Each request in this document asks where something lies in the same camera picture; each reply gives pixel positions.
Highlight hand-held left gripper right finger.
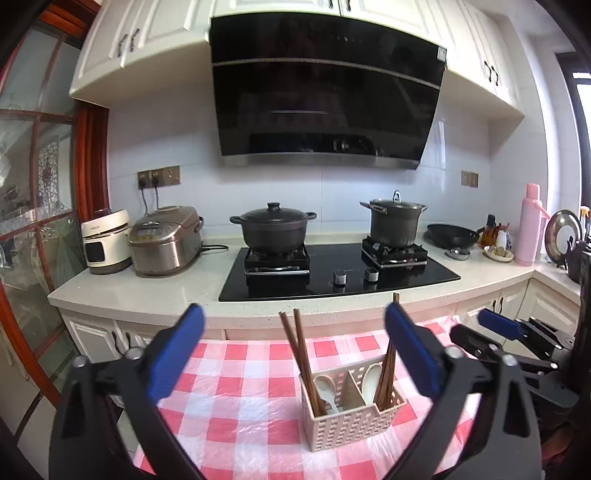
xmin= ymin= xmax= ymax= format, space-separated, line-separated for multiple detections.
xmin=385 ymin=302 xmax=541 ymax=480

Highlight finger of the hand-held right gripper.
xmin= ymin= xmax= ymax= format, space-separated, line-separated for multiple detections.
xmin=450 ymin=324 xmax=559 ymax=374
xmin=478 ymin=308 xmax=578 ymax=354

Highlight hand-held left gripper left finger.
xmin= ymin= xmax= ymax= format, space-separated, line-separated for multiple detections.
xmin=48 ymin=304 xmax=206 ymax=480

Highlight row of wooden chopsticks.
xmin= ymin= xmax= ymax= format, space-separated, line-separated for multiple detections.
xmin=278 ymin=292 xmax=402 ymax=416

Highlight white ceramic spoon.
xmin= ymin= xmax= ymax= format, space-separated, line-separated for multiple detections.
xmin=361 ymin=363 xmax=384 ymax=407
xmin=313 ymin=375 xmax=341 ymax=414

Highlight beige perforated utensil basket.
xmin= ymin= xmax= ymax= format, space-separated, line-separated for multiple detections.
xmin=298 ymin=360 xmax=408 ymax=454

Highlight red white checkered tablecloth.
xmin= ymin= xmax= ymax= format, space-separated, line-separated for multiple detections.
xmin=131 ymin=315 xmax=490 ymax=480

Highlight beige stone kitchen countertop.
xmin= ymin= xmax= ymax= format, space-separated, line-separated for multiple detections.
xmin=47 ymin=231 xmax=591 ymax=330

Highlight small white plate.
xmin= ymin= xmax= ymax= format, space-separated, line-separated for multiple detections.
xmin=483 ymin=244 xmax=515 ymax=263

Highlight dark condiment bottle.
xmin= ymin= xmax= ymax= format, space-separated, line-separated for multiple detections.
xmin=480 ymin=215 xmax=498 ymax=250

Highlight pink thermos flask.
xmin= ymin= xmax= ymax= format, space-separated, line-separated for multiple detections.
xmin=514 ymin=183 xmax=548 ymax=267

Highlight black kettle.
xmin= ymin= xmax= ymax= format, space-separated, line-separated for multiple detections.
xmin=567 ymin=240 xmax=591 ymax=283

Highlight black wok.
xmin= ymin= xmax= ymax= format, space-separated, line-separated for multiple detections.
xmin=424 ymin=223 xmax=481 ymax=250

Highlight silver rice cooker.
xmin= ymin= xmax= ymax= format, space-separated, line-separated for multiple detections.
xmin=128 ymin=205 xmax=205 ymax=278

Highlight round glass pot lid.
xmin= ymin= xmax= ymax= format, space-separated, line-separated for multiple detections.
xmin=545 ymin=209 xmax=583 ymax=268

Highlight black glass gas cooktop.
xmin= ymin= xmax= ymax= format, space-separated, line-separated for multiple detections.
xmin=218 ymin=235 xmax=461 ymax=303

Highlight white countertop cooker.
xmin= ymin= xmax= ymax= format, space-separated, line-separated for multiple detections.
xmin=81 ymin=209 xmax=133 ymax=275

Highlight grey stock pot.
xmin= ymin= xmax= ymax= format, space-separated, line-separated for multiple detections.
xmin=360 ymin=191 xmax=428 ymax=248

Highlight black casserole pot with lid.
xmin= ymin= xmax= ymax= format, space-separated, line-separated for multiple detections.
xmin=229 ymin=202 xmax=317 ymax=256

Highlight red wooden glass sliding door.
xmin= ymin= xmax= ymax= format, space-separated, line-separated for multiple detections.
xmin=0 ymin=11 xmax=112 ymax=439

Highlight dark framed window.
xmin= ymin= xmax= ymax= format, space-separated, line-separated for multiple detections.
xmin=556 ymin=51 xmax=591 ymax=217

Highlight black range hood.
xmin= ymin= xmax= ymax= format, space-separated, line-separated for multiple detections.
xmin=209 ymin=15 xmax=448 ymax=171

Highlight white upper kitchen cabinets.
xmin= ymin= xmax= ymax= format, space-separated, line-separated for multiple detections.
xmin=68 ymin=0 xmax=527 ymax=121

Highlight gold triple wall outlet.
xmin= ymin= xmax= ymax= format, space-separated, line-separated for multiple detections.
xmin=137 ymin=165 xmax=181 ymax=190

